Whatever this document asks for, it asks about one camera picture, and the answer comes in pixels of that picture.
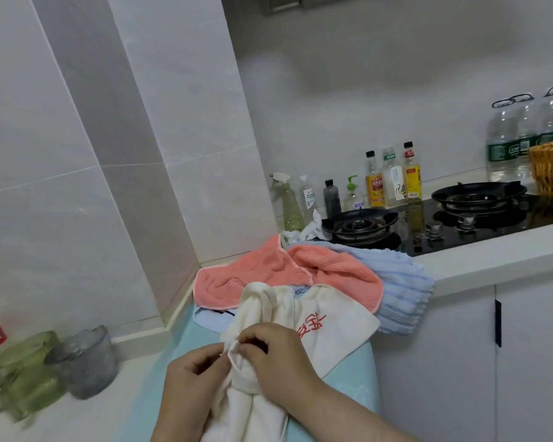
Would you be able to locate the person's right hand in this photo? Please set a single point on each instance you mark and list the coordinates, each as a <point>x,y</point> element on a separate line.
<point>285,363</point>

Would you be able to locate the person's left hand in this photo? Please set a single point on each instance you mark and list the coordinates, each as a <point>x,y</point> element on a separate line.
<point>189,382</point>

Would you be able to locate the person's left thumb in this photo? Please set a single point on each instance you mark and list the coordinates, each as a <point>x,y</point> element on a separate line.
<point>214,351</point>

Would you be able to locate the person's right thumb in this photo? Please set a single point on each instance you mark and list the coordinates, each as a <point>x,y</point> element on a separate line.
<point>251,352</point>

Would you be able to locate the white towel with red print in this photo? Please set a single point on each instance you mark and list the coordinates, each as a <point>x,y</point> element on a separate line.
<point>336,326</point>

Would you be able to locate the person's right forearm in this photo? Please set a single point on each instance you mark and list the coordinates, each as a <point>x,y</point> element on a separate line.
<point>345,421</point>

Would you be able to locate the person's left forearm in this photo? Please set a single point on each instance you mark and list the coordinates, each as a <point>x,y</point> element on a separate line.
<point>179,425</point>

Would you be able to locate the pale blue cloth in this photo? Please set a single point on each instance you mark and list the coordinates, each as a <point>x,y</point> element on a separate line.
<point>209,319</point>

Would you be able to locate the pink towel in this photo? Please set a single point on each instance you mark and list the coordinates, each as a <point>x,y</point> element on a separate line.
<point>267,266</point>

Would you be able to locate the grey glass measuring cup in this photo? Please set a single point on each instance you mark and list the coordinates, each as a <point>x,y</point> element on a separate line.
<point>85,363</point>

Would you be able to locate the crumpled white rag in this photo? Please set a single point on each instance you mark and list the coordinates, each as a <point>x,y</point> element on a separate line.
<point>311,232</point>

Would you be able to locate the green spray bottle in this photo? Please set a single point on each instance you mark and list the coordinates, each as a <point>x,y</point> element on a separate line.
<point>291,209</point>

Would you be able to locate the light blue ribbed towel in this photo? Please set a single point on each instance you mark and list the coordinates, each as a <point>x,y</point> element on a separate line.
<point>401,285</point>

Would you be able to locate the small clear bottle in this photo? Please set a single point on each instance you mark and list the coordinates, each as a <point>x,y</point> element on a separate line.
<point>308,195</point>

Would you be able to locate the small black burner grate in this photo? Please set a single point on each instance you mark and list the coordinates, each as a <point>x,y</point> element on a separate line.
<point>359,225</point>

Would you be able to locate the dark grey bottle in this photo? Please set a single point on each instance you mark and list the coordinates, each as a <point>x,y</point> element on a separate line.
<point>332,200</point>

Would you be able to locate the white cabinet door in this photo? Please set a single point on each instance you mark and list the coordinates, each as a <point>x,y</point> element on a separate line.
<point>534,363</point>
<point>433,363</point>

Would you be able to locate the green pump soap dispenser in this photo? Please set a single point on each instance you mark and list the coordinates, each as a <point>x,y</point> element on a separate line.
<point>352,197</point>

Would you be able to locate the green glass jar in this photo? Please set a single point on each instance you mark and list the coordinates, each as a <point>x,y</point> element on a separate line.
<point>25,377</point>

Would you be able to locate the yellow label sauce bottle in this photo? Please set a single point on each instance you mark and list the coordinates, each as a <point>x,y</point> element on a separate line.
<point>374,188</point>

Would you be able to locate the black glass gas stove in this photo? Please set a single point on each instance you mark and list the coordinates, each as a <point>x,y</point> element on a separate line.
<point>442,243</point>

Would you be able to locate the white label bottle green cap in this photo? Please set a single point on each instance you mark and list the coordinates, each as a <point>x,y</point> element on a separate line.
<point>393,184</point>

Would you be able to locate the silver stove knob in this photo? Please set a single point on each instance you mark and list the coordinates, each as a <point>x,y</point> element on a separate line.
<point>467,221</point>
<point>433,229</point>

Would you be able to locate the yellow oil bottle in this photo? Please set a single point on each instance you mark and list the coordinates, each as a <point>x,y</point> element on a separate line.
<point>413,177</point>

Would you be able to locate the large black burner grate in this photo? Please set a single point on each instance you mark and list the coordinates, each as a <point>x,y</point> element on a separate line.
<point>479,194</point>

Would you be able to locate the range hood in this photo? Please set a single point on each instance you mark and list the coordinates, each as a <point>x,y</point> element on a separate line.
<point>304,2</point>

